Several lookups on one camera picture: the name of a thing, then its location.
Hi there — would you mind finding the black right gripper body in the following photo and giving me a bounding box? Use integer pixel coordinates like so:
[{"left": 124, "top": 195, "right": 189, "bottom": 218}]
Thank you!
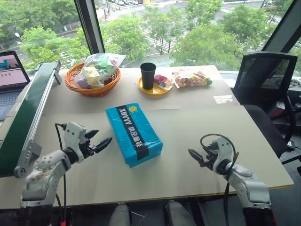
[{"left": 199, "top": 150, "right": 219, "bottom": 171}]

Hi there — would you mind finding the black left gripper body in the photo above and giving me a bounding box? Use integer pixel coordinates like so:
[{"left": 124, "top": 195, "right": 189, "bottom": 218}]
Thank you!
[{"left": 79, "top": 138, "right": 97, "bottom": 159}]

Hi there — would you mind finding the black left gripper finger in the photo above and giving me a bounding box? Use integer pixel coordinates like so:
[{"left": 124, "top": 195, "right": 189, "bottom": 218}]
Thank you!
[
  {"left": 85, "top": 129, "right": 100, "bottom": 140},
  {"left": 95, "top": 137, "right": 113, "bottom": 154}
]

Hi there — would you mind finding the blue tissue box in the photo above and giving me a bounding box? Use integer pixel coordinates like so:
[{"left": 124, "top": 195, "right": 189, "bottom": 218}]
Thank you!
[{"left": 105, "top": 102, "right": 164, "bottom": 169}]

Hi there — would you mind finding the green conveyor belt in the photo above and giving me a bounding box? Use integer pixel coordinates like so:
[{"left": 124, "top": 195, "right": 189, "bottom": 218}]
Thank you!
[{"left": 0, "top": 60, "right": 63, "bottom": 179}]

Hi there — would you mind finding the orange woven basket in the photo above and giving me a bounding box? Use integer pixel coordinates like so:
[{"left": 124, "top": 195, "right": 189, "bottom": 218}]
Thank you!
[{"left": 63, "top": 62, "right": 121, "bottom": 97}]

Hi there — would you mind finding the clear tape patch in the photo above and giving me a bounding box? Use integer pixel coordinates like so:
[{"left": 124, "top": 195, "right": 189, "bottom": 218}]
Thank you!
[{"left": 213, "top": 94, "right": 234, "bottom": 105}]

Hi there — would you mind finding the grey rounded shape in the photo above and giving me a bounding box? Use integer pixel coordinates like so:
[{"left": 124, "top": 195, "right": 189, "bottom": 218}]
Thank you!
[
  {"left": 108, "top": 203, "right": 130, "bottom": 226},
  {"left": 164, "top": 200, "right": 197, "bottom": 226}
]

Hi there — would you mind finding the clear bag of colourful blocks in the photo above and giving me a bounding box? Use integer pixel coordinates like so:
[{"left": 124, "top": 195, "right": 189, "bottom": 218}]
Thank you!
[{"left": 74, "top": 53, "right": 127, "bottom": 89}]

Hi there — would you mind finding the clear bag of colourful candies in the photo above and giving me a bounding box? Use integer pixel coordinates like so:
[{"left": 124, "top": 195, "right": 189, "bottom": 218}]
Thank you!
[{"left": 172, "top": 69, "right": 214, "bottom": 89}]

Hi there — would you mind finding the yellow round plate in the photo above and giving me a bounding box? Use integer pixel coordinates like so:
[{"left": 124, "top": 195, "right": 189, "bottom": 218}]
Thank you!
[{"left": 138, "top": 76, "right": 174, "bottom": 96}]

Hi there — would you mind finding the clear bag of red items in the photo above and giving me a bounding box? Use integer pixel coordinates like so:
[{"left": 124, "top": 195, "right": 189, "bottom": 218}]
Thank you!
[{"left": 153, "top": 72, "right": 175, "bottom": 90}]

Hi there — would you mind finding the black plastic cup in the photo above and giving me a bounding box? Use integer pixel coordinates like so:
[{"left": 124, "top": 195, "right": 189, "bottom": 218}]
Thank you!
[{"left": 140, "top": 62, "right": 157, "bottom": 90}]

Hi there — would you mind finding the black mesh office chair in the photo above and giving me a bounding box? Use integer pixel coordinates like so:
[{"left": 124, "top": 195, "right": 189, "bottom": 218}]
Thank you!
[{"left": 231, "top": 51, "right": 299, "bottom": 163}]

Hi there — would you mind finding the open grey laptop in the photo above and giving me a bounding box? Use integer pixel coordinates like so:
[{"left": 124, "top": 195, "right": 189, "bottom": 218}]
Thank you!
[{"left": 0, "top": 50, "right": 32, "bottom": 121}]

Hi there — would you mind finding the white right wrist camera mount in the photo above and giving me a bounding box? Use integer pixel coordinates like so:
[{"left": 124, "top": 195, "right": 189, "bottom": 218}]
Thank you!
[{"left": 211, "top": 137, "right": 235, "bottom": 170}]

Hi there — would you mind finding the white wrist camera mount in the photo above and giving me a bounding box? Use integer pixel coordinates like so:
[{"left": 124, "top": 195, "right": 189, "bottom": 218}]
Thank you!
[
  {"left": 211, "top": 137, "right": 235, "bottom": 170},
  {"left": 63, "top": 121, "right": 87, "bottom": 152}
]

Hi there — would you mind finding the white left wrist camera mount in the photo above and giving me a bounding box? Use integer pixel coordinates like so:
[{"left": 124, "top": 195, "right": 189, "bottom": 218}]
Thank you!
[{"left": 63, "top": 121, "right": 87, "bottom": 152}]

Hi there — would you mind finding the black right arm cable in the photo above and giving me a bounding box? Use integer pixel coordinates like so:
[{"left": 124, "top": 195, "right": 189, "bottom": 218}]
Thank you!
[{"left": 200, "top": 133, "right": 239, "bottom": 210}]

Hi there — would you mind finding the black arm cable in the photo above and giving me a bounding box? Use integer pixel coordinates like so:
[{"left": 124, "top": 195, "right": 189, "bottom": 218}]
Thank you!
[
  {"left": 200, "top": 133, "right": 239, "bottom": 210},
  {"left": 54, "top": 122, "right": 69, "bottom": 226}
]

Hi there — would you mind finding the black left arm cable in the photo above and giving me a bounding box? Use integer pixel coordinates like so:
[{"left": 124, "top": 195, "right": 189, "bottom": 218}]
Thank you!
[{"left": 54, "top": 122, "right": 69, "bottom": 226}]

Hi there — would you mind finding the black window frame post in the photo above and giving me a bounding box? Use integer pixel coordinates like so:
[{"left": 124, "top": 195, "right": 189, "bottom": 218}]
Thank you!
[
  {"left": 261, "top": 0, "right": 301, "bottom": 54},
  {"left": 73, "top": 0, "right": 105, "bottom": 55}
]

